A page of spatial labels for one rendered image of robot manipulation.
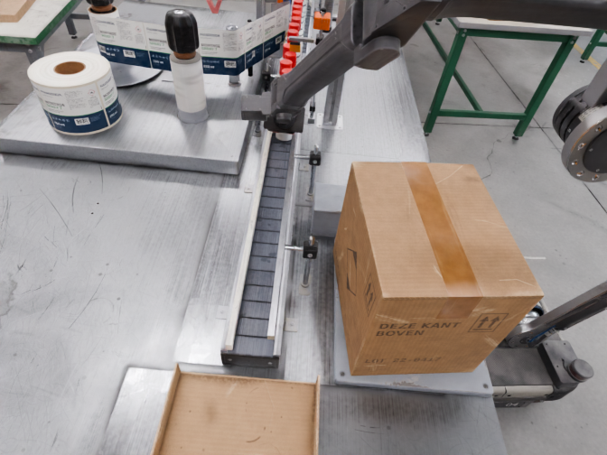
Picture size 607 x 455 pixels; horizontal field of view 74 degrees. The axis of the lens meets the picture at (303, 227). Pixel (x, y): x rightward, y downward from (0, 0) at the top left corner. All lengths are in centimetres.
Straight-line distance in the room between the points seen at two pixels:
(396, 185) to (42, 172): 94
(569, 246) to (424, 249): 205
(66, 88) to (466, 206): 99
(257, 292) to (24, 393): 44
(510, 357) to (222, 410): 119
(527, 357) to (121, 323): 140
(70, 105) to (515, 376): 165
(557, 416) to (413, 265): 146
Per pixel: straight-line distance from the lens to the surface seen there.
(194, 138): 123
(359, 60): 59
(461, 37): 274
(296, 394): 80
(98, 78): 125
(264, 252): 90
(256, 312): 82
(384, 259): 61
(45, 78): 129
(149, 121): 132
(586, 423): 207
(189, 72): 121
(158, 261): 98
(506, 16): 60
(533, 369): 175
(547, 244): 260
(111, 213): 111
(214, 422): 79
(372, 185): 73
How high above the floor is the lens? 158
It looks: 47 degrees down
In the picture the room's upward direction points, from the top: 7 degrees clockwise
